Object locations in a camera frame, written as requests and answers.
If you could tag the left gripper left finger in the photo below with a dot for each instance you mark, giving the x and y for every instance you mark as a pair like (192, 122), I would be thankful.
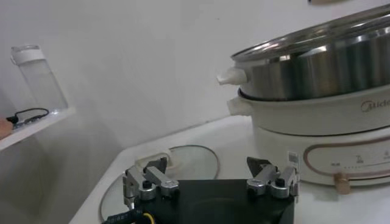
(158, 179)

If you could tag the clear water bottle white cap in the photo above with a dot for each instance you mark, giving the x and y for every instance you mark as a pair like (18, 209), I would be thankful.
(39, 82)

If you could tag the white electric cooking pot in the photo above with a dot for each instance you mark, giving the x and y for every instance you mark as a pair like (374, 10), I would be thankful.
(304, 118)

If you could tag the stainless steel steamer basket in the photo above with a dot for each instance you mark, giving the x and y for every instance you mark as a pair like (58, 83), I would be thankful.
(320, 73)

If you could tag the white side table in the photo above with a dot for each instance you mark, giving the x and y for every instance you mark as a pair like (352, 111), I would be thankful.
(39, 124)

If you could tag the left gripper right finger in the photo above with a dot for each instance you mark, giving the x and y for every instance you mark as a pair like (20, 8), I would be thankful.
(268, 179)

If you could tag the person's hand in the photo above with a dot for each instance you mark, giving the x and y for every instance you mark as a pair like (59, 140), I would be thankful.
(4, 129)

